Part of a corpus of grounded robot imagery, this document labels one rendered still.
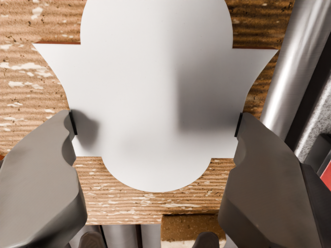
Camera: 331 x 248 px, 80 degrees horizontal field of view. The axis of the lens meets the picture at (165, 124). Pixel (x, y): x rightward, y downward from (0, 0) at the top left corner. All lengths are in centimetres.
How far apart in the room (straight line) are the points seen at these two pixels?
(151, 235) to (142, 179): 13
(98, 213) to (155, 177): 9
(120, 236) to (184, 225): 11
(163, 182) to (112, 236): 14
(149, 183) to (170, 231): 6
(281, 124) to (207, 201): 9
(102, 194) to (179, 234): 8
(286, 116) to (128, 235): 23
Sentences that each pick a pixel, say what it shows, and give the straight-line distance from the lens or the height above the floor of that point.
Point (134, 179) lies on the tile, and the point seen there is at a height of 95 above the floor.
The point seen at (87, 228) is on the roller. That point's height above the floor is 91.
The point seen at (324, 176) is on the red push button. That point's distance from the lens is 23.
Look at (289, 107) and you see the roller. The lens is 18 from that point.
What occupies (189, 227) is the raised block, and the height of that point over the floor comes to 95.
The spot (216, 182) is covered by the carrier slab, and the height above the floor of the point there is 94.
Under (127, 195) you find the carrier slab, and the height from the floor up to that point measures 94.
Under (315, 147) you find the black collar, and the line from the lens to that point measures 22.
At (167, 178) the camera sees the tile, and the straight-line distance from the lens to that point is 16.
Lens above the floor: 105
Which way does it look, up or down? 57 degrees down
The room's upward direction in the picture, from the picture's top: 178 degrees clockwise
